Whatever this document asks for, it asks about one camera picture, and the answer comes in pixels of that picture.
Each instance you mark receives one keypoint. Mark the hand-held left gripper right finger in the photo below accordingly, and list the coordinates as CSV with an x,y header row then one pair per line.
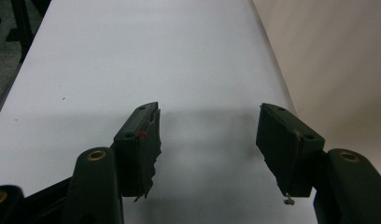
x,y
285,149

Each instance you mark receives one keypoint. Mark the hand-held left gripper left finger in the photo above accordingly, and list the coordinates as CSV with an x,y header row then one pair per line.
x,y
134,155

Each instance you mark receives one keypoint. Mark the dark metal stand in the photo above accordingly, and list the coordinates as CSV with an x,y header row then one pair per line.
x,y
22,28

